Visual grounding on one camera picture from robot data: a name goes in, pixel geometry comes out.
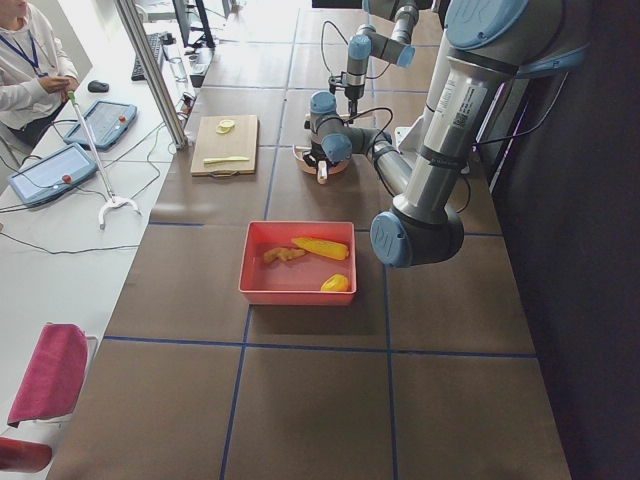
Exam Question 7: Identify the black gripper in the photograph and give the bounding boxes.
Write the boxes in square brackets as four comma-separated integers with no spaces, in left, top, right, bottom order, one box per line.
[344,72,365,120]
[304,142,333,170]

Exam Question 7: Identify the beige plastic dustpan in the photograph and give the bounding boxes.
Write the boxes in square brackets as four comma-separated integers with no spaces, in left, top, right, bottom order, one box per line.
[293,145,351,185]

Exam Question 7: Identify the yellow toy corn cob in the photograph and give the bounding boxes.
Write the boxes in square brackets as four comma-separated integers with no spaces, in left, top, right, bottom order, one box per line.
[291,237,349,261]

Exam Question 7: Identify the brown toy ginger root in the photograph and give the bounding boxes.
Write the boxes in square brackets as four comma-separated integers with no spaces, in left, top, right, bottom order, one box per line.
[262,247,306,264]

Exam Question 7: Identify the yellow toy lemon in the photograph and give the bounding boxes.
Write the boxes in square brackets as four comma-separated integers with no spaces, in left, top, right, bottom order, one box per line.
[320,274,350,292]

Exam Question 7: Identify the wooden hand brush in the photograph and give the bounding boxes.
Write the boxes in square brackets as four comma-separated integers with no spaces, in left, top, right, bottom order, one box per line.
[339,109,374,123]

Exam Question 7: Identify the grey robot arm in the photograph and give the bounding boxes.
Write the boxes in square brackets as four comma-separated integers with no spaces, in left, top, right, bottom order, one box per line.
[341,0,419,117]
[309,0,592,268]

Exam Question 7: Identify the pink plastic bin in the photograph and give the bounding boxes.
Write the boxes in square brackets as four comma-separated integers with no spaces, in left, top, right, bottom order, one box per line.
[239,221,357,306]

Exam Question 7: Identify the bamboo cutting board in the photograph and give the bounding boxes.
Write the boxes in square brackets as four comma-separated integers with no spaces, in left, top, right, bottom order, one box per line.
[191,115,259,176]

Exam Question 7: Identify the lemon slice front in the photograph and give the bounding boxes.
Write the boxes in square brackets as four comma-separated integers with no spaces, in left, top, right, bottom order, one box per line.
[216,123,234,134]

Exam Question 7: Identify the yellow-green plastic knife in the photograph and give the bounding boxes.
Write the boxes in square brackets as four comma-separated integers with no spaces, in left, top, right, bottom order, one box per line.
[202,155,250,165]

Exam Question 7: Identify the black computer monitor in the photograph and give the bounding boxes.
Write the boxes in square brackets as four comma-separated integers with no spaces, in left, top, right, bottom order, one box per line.
[172,0,215,49]

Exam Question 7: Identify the black keyboard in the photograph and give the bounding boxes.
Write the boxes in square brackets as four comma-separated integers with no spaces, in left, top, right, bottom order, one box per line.
[130,31,170,82]

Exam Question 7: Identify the white reacher grabber tool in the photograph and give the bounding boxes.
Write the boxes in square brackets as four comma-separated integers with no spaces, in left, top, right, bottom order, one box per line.
[67,90,142,230]

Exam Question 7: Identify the far blue teach pendant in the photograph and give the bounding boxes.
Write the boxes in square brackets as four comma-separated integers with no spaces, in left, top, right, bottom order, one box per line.
[83,100,138,152]

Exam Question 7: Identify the blue teach pendant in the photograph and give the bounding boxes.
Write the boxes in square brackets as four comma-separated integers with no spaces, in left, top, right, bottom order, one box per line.
[8,143,98,207]
[83,100,138,152]

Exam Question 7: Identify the black computer mouse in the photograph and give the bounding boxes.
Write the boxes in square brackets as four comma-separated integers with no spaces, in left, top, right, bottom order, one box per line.
[87,80,110,93]

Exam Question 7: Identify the near blue teach pendant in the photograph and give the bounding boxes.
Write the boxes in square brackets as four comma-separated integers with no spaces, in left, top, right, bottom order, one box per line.
[8,143,98,207]

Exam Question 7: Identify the seated person white shirt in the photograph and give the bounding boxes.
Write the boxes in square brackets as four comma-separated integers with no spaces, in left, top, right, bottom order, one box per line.
[1,0,79,147]

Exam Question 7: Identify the magenta cloth on stand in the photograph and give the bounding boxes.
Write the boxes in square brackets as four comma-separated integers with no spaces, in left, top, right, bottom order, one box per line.
[7,323,89,427]

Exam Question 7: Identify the red chair seat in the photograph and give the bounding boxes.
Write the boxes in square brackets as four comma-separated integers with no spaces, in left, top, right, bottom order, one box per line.
[1,438,52,473]

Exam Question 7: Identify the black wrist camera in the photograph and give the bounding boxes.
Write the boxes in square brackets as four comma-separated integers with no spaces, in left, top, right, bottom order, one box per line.
[328,75,346,94]

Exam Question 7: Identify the white pillar mount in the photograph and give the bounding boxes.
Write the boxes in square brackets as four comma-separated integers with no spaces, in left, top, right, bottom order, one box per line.
[396,32,451,158]

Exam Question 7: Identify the aluminium frame post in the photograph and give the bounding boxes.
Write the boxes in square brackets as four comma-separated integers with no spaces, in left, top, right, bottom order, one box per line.
[115,0,188,150]

